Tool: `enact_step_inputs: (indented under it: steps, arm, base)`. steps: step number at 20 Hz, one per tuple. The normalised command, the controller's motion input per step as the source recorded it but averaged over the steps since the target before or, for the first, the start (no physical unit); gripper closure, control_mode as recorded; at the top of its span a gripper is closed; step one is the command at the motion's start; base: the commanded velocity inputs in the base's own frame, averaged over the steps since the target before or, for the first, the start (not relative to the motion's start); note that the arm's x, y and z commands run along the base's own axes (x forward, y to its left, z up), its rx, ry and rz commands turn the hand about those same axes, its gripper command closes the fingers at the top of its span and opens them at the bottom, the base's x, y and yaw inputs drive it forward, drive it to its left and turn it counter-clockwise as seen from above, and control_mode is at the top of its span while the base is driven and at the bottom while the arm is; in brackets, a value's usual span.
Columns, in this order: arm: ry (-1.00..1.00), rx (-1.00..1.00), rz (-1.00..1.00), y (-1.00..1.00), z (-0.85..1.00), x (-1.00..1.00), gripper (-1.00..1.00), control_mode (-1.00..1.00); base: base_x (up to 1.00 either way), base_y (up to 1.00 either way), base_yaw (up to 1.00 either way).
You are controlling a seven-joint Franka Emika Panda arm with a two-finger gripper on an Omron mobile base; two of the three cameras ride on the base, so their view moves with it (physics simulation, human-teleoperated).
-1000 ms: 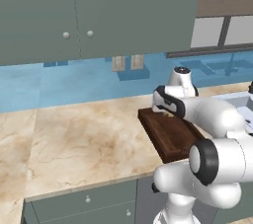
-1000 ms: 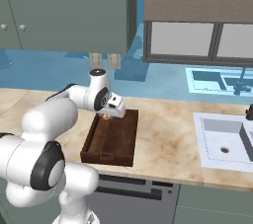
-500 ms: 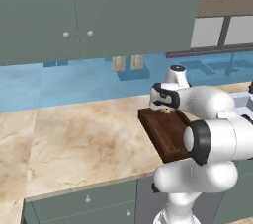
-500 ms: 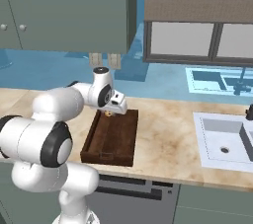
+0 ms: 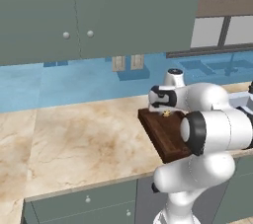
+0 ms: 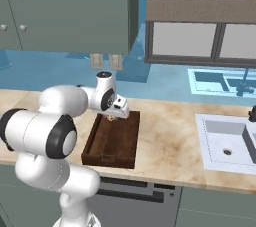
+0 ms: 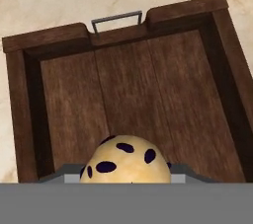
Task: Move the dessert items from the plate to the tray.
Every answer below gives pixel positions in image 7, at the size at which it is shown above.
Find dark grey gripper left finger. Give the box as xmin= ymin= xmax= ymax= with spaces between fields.
xmin=39 ymin=163 xmax=87 ymax=185

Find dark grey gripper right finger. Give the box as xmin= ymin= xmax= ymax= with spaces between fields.
xmin=168 ymin=163 xmax=217 ymax=185

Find blueberry muffin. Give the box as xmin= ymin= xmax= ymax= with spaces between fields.
xmin=78 ymin=134 xmax=173 ymax=185

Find dark wooden tray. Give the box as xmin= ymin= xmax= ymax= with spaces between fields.
xmin=1 ymin=0 xmax=253 ymax=185

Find grey metal tray handle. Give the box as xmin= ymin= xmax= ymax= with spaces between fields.
xmin=90 ymin=10 xmax=143 ymax=36

